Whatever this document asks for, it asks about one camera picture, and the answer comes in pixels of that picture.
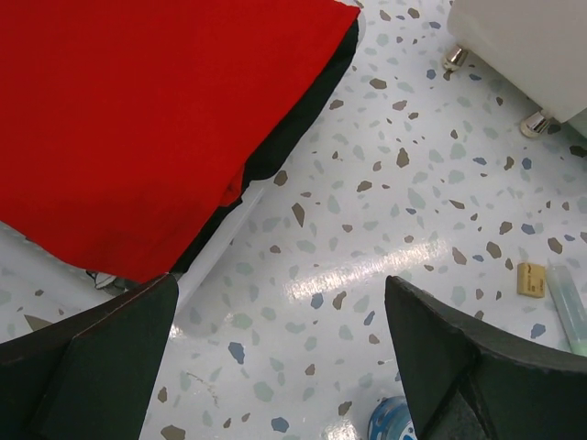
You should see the round beige drawer organizer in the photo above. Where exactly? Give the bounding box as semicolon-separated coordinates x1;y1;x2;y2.
443;0;586;138

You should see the white plastic basket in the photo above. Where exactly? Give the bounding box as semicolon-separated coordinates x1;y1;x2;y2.
176;181;267;314

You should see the black cloth under red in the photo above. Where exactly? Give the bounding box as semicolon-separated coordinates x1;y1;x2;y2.
170;21;360;274

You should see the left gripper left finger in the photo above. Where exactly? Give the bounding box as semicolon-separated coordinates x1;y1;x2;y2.
1;274;178;439

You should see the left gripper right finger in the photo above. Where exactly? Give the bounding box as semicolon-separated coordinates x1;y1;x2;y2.
384;276;586;439

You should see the green highlighter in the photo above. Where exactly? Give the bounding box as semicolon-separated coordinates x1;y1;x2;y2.
546;265;586;357

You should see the blue patterned tape roll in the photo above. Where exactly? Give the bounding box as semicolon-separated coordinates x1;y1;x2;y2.
367;396;416;440

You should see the small tan eraser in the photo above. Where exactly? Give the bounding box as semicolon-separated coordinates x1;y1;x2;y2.
517;262;546;299

